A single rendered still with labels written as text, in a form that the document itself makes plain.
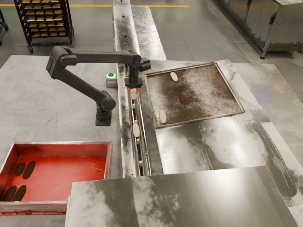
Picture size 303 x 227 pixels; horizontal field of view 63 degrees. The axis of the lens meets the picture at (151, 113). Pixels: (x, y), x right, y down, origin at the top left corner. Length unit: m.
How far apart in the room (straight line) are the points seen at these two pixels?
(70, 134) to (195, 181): 0.91
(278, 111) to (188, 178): 1.22
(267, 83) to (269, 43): 2.00
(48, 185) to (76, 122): 0.41
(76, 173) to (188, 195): 0.73
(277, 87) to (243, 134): 0.77
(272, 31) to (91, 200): 3.56
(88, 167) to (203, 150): 0.57
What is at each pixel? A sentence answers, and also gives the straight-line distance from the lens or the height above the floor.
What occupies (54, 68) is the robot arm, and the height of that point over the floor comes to 1.26.
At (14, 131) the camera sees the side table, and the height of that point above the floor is 0.82.
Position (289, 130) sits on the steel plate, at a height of 0.82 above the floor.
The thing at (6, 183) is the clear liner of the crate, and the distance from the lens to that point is 1.30.
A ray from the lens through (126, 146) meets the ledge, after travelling 1.28.
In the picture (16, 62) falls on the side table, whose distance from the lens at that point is 2.12.
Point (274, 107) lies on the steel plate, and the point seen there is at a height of 0.82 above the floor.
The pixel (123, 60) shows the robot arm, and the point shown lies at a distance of 1.28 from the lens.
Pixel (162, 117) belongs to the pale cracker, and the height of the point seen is 0.91.
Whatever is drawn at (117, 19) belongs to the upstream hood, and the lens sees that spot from 2.44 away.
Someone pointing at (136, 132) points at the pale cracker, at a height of 0.86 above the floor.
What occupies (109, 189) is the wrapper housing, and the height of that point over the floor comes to 1.30.
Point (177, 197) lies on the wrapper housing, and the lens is 0.64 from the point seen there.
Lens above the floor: 1.86
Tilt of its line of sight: 43 degrees down
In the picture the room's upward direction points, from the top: 4 degrees clockwise
